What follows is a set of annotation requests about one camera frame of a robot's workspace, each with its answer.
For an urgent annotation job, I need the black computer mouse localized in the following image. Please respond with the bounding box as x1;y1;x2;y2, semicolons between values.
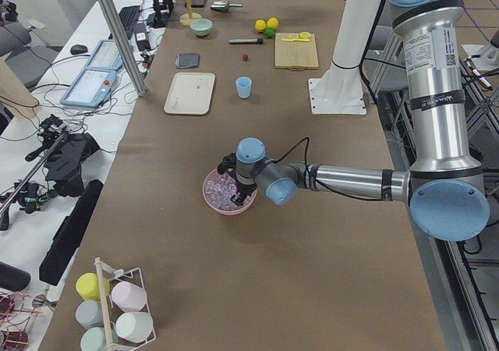
70;44;88;55

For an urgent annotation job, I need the teach pendant near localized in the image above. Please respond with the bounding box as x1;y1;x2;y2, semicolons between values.
60;68;117;108

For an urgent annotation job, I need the grey cup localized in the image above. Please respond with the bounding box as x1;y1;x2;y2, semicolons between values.
75;300;104;330

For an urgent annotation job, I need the blue plastic cup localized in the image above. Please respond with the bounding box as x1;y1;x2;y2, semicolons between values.
235;76;253;99

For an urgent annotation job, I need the green lime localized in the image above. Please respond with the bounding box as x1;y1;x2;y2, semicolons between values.
264;27;275;38

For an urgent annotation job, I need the pink bowl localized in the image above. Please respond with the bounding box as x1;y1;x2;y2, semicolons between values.
203;169;257;215

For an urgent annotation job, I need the yellow plastic knife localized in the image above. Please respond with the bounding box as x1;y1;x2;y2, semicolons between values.
280;37;311;42

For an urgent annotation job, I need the white cup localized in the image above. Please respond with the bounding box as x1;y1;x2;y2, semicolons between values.
115;312;154;343

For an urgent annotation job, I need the yellow lemon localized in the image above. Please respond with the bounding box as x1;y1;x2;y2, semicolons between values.
266;17;280;31
254;19;267;33

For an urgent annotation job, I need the grey folded cloth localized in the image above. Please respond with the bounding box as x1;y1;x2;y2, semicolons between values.
175;52;200;69

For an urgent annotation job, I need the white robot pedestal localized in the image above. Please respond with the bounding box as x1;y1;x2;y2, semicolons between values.
309;0;381;115

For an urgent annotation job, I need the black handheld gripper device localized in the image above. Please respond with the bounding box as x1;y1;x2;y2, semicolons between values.
25;114;101;197

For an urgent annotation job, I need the steel ice scoop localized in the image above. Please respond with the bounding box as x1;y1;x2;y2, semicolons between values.
210;1;243;12

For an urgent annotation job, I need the cream rabbit tray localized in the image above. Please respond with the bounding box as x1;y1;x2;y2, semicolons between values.
164;72;216;115

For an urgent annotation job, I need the teach pendant far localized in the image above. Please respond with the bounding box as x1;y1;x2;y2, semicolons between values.
87;39;123;71

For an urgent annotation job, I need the black power adapter box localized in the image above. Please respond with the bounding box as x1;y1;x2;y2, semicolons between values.
133;22;151;51

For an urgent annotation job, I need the yellow cup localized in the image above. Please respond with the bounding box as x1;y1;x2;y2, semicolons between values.
76;272;100;301

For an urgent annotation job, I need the white wire cup rack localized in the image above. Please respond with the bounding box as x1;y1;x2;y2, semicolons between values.
94;257;157;350

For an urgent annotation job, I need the mint green bowl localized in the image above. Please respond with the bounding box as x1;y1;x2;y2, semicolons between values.
189;18;213;37

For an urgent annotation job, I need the black keyboard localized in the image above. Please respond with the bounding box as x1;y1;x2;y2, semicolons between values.
119;5;140;40

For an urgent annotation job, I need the wooden glass stand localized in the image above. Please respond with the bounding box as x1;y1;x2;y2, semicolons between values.
174;0;203;27

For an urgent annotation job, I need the steel muddler black tip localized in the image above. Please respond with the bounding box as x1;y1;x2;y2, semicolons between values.
228;37;264;45

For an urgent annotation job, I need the aluminium frame post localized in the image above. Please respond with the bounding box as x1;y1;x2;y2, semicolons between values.
97;0;147;97

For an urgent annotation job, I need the pink cup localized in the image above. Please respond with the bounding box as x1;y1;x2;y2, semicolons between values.
111;282;147;312

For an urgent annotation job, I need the teach pendant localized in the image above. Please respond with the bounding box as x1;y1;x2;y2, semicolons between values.
60;68;117;108
87;39;123;71

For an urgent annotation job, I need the wooden cutting board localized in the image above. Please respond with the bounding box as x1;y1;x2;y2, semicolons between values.
274;33;319;70

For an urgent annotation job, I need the black long bar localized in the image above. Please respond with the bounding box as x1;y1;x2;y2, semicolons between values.
39;179;104;286

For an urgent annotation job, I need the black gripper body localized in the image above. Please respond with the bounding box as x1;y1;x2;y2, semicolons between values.
234;169;256;195

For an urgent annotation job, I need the mint cup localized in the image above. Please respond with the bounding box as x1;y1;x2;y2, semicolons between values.
80;327;108;351

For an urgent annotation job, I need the pile of ice cubes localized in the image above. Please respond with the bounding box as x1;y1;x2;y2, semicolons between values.
203;170;240;211

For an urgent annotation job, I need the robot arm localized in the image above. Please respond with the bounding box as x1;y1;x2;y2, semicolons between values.
225;0;490;241

